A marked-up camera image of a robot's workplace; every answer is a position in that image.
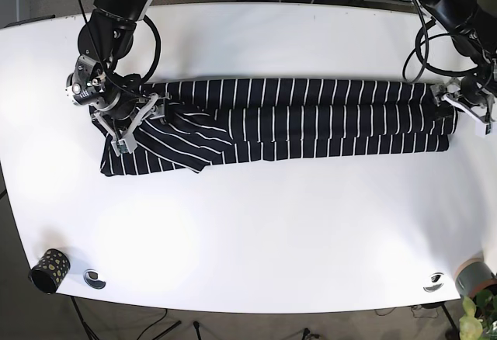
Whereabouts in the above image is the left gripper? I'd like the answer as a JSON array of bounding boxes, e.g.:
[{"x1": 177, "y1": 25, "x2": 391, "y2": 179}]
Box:
[{"x1": 432, "y1": 76, "x2": 496, "y2": 136}]

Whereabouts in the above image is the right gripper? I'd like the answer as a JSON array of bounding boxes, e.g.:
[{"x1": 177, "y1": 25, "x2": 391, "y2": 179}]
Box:
[{"x1": 90, "y1": 93, "x2": 179, "y2": 157}]

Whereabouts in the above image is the navy white-striped T-shirt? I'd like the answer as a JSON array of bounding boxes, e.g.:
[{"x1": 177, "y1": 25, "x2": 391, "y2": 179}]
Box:
[{"x1": 100, "y1": 78, "x2": 458, "y2": 177}]

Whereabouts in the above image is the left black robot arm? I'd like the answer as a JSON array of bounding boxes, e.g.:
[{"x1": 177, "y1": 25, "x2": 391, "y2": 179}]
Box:
[{"x1": 410, "y1": 0, "x2": 496, "y2": 137}]

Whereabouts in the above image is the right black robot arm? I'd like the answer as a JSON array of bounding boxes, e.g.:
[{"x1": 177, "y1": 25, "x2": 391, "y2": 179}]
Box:
[{"x1": 66, "y1": 0, "x2": 162, "y2": 156}]

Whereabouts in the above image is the left silver table grommet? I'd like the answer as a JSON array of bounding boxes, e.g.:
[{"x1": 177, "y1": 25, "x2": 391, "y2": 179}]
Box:
[{"x1": 83, "y1": 269, "x2": 106, "y2": 290}]

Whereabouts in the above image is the silver table grommet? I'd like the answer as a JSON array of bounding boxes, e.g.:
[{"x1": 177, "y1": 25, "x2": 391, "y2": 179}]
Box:
[
  {"x1": 422, "y1": 272, "x2": 446, "y2": 293},
  {"x1": 83, "y1": 269, "x2": 106, "y2": 290}
]

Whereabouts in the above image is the grey flower pot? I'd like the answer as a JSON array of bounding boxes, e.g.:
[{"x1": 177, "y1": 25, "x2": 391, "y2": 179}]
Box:
[{"x1": 454, "y1": 258, "x2": 496, "y2": 299}]

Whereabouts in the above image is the black gold-dotted cup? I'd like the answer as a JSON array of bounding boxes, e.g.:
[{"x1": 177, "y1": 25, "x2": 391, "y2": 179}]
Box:
[{"x1": 29, "y1": 248, "x2": 71, "y2": 294}]

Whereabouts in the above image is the right silver table grommet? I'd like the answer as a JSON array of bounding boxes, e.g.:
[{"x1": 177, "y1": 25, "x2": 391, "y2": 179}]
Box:
[{"x1": 422, "y1": 272, "x2": 446, "y2": 293}]

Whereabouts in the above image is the green potted plant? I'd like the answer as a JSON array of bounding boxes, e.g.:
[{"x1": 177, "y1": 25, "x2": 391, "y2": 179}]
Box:
[{"x1": 459, "y1": 289, "x2": 496, "y2": 340}]

